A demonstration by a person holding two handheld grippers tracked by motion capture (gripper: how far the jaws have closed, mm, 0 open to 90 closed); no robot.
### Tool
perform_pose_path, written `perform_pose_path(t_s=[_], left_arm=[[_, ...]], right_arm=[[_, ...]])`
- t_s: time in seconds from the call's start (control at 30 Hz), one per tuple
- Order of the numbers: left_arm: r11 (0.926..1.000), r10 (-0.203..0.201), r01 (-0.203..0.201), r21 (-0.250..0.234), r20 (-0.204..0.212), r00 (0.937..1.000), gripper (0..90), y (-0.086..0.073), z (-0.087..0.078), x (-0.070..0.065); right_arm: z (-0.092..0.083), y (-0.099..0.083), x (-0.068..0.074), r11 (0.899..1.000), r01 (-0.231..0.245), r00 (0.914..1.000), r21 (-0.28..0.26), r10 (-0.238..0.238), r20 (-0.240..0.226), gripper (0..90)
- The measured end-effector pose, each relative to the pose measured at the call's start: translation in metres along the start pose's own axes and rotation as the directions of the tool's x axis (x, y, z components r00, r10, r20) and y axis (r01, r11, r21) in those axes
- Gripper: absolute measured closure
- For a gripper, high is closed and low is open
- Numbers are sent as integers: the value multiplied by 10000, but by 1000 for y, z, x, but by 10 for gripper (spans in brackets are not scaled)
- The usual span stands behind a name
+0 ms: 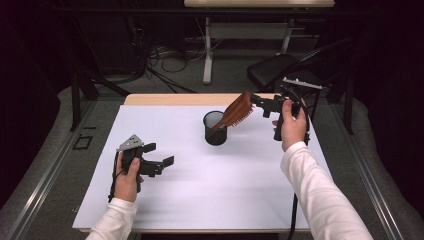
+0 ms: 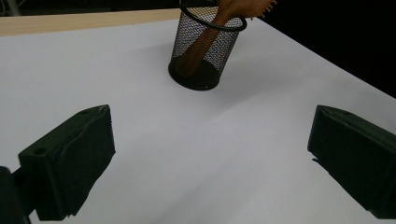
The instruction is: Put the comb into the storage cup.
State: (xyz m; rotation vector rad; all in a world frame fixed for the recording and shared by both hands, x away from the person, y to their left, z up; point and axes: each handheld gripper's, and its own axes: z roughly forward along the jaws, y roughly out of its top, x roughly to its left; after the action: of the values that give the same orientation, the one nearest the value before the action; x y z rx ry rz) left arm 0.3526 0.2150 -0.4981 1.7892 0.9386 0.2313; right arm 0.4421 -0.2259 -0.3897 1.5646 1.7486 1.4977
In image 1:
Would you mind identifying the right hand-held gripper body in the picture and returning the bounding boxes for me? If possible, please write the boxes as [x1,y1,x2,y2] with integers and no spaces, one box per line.
[261,77,323,142]

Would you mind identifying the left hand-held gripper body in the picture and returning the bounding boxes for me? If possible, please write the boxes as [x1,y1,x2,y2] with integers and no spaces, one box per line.
[115,134,165,194]

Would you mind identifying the wooden paddle hairbrush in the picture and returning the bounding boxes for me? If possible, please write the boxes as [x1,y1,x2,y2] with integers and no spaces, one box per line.
[211,90,255,132]

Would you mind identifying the black mesh pen cup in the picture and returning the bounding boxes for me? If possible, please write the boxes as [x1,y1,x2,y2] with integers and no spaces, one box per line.
[203,110,229,147]

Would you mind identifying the person's left hand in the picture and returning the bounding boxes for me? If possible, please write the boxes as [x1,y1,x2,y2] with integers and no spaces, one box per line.
[113,156,145,203]

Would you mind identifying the person's right hand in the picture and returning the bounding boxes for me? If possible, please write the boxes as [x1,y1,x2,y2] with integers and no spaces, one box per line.
[272,99,308,153]

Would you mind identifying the black folding chair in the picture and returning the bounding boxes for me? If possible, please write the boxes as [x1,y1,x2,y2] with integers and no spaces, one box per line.
[247,37,355,111]

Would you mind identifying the white table mat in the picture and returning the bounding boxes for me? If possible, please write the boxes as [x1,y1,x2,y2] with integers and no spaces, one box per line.
[72,104,333,231]

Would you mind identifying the white-framed wooden desk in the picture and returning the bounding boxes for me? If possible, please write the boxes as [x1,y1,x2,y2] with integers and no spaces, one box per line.
[183,0,335,85]

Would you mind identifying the black metal stand with foot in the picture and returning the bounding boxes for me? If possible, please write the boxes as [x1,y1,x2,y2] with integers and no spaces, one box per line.
[69,71,132,132]

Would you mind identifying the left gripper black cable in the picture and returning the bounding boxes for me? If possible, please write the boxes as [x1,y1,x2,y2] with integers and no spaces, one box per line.
[107,151,123,204]

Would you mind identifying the plain black metal post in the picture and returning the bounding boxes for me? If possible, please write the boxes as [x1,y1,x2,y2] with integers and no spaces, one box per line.
[344,74,355,135]

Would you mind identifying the tangle of floor cables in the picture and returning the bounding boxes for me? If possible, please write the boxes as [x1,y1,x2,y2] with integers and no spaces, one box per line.
[146,43,208,94]

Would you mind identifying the metal floor rail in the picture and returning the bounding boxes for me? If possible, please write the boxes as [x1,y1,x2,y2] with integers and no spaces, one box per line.
[329,103,406,240]
[6,99,98,240]

